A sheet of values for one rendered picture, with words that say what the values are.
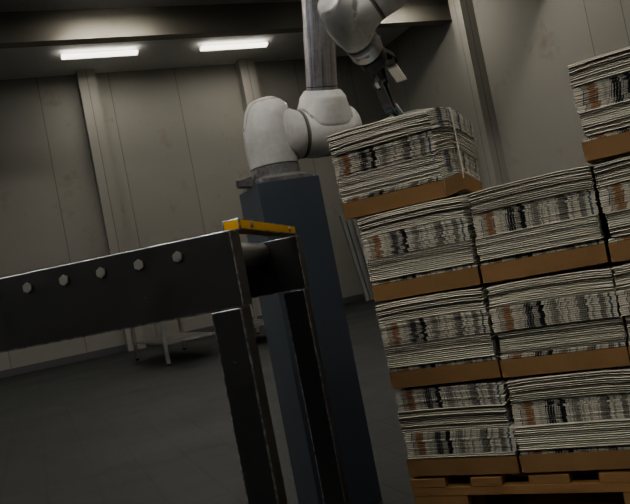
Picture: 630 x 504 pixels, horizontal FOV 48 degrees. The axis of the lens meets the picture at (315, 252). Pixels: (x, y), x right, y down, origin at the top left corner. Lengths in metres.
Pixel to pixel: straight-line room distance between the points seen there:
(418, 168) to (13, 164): 11.53
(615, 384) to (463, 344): 0.35
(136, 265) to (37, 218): 11.74
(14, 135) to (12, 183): 0.82
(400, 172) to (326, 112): 0.51
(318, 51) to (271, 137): 0.31
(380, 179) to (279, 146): 0.44
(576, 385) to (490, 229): 0.41
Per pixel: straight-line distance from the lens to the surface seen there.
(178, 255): 1.12
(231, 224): 1.14
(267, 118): 2.18
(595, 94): 1.72
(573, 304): 1.72
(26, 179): 12.99
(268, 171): 2.16
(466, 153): 2.04
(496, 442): 1.84
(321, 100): 2.25
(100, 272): 1.17
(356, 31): 1.80
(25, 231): 12.85
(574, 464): 1.81
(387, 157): 1.83
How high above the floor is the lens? 0.71
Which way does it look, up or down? 2 degrees up
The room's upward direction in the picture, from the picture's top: 11 degrees counter-clockwise
